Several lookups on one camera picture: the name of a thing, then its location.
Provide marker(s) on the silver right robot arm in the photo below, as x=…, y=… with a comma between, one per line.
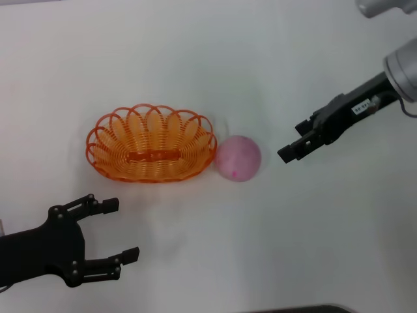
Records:
x=404, y=68

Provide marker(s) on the pink peach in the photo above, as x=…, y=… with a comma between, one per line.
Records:
x=238, y=158

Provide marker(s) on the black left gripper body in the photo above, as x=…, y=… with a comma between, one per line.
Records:
x=45, y=241

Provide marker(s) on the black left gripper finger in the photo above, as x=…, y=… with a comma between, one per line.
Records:
x=97, y=207
x=110, y=262

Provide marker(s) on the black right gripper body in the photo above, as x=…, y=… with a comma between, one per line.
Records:
x=345, y=114

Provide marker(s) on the orange plastic woven basket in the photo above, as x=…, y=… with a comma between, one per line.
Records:
x=150, y=146

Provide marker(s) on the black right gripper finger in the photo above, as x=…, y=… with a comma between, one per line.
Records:
x=305, y=127
x=293, y=151

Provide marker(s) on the dark robot torso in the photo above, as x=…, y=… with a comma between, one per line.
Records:
x=306, y=309

